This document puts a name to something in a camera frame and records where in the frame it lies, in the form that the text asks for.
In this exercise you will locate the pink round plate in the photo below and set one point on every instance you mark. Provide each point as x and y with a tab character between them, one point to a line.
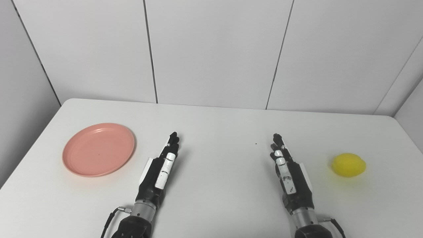
99	150

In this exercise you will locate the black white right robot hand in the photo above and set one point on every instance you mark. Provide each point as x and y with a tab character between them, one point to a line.
297	185

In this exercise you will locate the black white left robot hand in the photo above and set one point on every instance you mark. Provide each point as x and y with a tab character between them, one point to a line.
152	180

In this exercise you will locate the yellow lemon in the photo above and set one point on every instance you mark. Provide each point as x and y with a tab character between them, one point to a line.
348	164

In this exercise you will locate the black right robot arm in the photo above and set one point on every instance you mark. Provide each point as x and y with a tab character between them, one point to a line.
307	224

